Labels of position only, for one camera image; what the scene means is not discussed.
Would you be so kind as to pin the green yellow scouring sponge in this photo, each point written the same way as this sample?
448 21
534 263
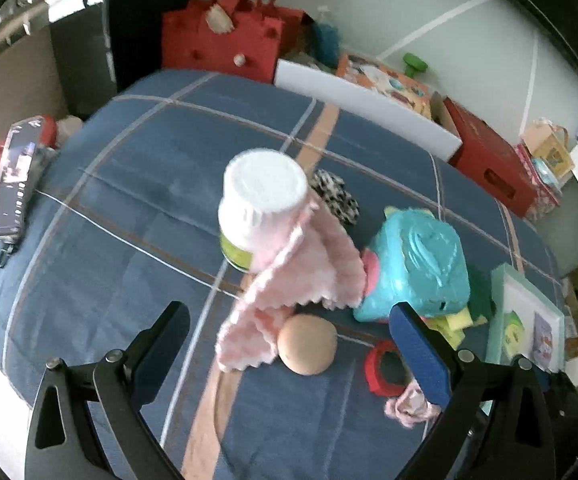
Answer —
452 326

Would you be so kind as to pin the white foam board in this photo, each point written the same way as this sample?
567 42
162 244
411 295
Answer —
370 105

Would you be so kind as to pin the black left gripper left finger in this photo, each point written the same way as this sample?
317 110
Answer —
63 441

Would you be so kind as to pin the blue plaid bed sheet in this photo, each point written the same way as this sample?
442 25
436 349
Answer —
124 221

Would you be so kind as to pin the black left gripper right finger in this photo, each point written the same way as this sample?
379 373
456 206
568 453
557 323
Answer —
517 442

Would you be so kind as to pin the white capped pill bottle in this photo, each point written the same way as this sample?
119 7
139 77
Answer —
263 193

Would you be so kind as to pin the red tape roll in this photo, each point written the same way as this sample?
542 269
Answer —
385 371

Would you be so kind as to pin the beige round sponge puff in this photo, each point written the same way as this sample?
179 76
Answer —
307 344

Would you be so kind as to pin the pink white wavy cloth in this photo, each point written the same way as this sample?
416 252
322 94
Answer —
319 263

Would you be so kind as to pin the white tray with mint rim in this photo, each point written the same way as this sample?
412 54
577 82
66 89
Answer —
511 291

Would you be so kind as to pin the red felt handbag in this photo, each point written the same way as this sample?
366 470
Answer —
245 38

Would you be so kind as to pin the yellow gift box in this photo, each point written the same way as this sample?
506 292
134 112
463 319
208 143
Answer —
548 141

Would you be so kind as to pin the black white leopard scrunchie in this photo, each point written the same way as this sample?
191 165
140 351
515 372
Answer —
331 189

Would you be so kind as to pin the orange illustrated toy box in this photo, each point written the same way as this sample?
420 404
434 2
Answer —
384 80

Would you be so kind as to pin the red cardboard box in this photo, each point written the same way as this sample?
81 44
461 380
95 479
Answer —
486 158

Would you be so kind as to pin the green toy dumbbell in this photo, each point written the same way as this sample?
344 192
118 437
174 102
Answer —
414 65

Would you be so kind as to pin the red patterned gift box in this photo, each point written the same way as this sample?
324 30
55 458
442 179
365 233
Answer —
546 200

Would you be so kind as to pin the green wet wipes pack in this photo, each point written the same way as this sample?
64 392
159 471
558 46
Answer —
513 334

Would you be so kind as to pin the pink fuzzy scrunchie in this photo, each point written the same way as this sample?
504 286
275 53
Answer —
411 407

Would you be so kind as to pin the purple cartoon tissue pack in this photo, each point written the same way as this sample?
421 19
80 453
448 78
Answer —
542 343

